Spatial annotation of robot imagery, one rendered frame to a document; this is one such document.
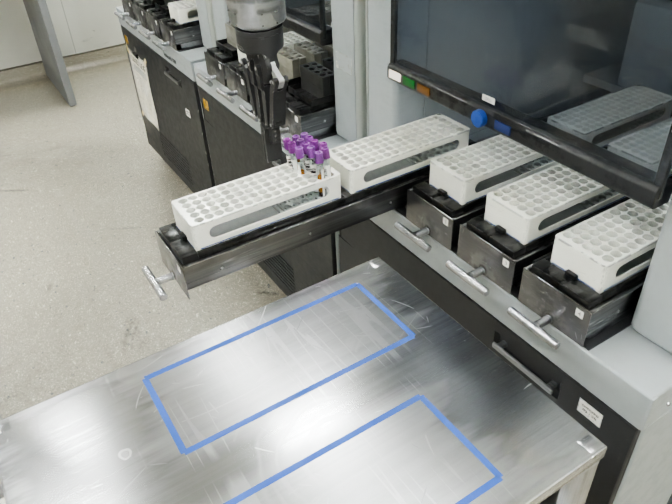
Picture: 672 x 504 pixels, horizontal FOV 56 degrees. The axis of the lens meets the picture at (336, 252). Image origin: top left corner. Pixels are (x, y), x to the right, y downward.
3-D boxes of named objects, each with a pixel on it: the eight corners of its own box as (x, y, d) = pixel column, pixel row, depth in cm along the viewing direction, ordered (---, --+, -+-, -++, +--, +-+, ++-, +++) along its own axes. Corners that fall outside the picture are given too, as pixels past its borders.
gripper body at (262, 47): (225, 21, 100) (233, 78, 105) (248, 35, 94) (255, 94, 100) (267, 12, 103) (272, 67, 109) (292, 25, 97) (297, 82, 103)
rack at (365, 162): (438, 138, 140) (439, 112, 136) (468, 155, 133) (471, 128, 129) (324, 178, 128) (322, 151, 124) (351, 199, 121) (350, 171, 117)
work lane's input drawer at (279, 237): (443, 158, 147) (445, 122, 141) (484, 182, 137) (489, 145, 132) (139, 270, 117) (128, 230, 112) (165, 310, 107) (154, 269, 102)
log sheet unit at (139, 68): (142, 115, 292) (124, 38, 271) (163, 136, 273) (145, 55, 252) (137, 117, 291) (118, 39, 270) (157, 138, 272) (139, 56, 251)
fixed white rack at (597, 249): (662, 208, 114) (672, 178, 110) (715, 234, 107) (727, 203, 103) (546, 266, 102) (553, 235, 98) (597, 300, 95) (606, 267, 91)
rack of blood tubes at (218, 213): (316, 181, 127) (314, 153, 123) (343, 202, 120) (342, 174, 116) (176, 230, 115) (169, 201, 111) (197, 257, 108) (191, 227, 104)
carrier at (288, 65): (300, 81, 166) (299, 59, 162) (294, 83, 165) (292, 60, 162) (279, 69, 174) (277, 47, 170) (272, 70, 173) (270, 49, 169)
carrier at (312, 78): (331, 99, 155) (330, 76, 152) (324, 102, 155) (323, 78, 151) (307, 85, 163) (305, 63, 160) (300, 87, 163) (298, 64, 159)
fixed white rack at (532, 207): (593, 174, 125) (600, 146, 121) (637, 196, 118) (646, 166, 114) (481, 223, 112) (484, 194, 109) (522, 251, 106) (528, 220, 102)
